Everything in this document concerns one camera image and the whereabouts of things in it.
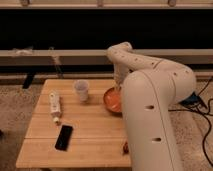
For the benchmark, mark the brown sausage snack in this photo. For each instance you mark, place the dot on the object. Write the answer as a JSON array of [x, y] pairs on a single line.
[[125, 148]]

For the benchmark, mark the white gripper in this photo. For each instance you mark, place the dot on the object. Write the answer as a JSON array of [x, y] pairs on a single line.
[[120, 73]]

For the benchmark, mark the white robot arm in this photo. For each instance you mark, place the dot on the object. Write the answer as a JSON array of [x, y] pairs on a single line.
[[149, 85]]

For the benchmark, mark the black phone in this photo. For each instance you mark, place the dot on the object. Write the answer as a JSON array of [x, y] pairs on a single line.
[[64, 137]]

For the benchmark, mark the blue floor object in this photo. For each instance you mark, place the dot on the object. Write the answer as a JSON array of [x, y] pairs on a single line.
[[192, 100]]

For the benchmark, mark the clear plastic cup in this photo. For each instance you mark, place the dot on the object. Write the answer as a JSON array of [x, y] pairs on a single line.
[[81, 88]]

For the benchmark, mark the white tube bottle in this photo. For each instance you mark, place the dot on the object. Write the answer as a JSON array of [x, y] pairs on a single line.
[[55, 107]]

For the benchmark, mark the orange ceramic bowl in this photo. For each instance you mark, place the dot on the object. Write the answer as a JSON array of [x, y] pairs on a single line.
[[112, 100]]

